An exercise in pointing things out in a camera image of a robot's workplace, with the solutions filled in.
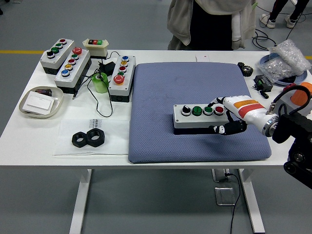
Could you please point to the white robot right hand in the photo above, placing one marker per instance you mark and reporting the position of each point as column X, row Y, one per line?
column 248, row 109

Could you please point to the grey four-button control box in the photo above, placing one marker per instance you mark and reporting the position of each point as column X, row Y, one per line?
column 190, row 122
column 57, row 61

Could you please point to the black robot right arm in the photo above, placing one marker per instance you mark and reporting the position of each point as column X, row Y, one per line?
column 292, row 124

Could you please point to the grey five-button control box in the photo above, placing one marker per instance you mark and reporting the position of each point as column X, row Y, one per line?
column 122, row 90
column 80, row 65

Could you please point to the small black connector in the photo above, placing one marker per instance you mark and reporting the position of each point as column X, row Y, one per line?
column 264, row 94

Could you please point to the grey block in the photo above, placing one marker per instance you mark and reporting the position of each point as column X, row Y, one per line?
column 284, row 102

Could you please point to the black metal gear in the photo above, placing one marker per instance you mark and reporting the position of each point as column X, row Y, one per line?
column 246, row 70

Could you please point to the small red clip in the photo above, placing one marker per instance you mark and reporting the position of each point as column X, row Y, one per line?
column 290, row 85

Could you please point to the bag of silver parts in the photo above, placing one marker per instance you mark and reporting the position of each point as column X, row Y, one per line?
column 275, row 68

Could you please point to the orange cylinder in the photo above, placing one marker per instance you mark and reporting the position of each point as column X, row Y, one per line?
column 298, row 97

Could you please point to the light blue plate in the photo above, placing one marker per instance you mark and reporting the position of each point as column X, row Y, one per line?
column 264, row 59

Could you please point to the bubble wrap bag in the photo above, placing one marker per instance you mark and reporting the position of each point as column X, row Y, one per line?
column 290, row 53

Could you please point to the grey under-table power box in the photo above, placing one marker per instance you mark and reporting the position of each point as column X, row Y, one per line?
column 218, row 175

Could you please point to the metal floor socket plate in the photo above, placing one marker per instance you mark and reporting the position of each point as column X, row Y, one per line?
column 224, row 196

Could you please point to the blue-grey padded mat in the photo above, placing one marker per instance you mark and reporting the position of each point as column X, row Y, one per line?
column 158, row 97

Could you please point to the white table leg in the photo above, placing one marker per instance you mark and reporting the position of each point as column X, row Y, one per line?
column 253, row 207
column 79, row 207

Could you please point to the person in background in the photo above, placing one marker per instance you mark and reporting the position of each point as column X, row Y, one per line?
column 276, row 9

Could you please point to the clear plastic bag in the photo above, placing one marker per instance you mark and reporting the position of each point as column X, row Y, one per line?
column 109, row 141

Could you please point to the black power adapter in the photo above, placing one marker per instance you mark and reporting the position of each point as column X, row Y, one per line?
column 108, row 67

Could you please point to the black hex nut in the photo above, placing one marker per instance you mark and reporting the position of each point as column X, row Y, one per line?
column 75, row 142
column 101, row 139

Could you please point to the green tape roll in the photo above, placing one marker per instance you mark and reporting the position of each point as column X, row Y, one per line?
column 100, row 85

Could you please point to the beige shallow dish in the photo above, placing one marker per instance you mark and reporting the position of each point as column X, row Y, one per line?
column 58, row 93

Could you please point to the dark red small case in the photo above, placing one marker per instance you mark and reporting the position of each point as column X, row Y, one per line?
column 44, row 92

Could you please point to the cream two-button switch box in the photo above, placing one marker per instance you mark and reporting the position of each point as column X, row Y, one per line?
column 97, row 51

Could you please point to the white switch plate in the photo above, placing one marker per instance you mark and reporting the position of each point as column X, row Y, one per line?
column 39, row 101

